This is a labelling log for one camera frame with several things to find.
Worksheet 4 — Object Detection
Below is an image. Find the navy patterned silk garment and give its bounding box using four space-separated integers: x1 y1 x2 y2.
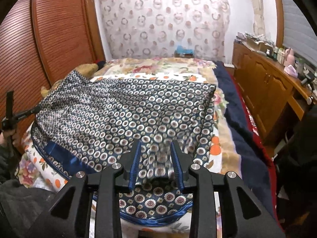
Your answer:
31 70 217 227

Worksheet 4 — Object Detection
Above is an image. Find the person's left hand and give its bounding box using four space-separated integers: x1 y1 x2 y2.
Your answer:
0 129 21 148

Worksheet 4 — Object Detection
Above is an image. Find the orange print white bedsheet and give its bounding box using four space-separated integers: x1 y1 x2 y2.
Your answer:
14 74 224 238

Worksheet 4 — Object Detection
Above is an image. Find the navy blue blanket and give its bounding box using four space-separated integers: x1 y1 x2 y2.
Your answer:
214 61 277 218

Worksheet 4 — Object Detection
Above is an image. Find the wooden louvered wardrobe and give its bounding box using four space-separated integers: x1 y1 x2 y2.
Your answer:
0 0 106 150

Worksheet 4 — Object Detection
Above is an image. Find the wooden dresser cabinet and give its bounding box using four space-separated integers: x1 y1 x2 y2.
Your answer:
232 42 316 148

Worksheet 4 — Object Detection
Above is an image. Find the pink rabbit figurine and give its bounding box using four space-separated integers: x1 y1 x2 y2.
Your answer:
284 48 295 67

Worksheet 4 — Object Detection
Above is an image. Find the floral beige blanket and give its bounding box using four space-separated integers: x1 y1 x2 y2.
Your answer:
75 58 241 175

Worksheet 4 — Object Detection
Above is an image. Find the clutter pile on dresser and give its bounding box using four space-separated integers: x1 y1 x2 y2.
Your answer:
236 32 274 54

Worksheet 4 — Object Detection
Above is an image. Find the window blind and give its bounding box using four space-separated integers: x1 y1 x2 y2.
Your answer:
282 0 316 66

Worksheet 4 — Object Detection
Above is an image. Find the patterned sheer curtain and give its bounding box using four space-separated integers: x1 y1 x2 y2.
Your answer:
99 0 230 61

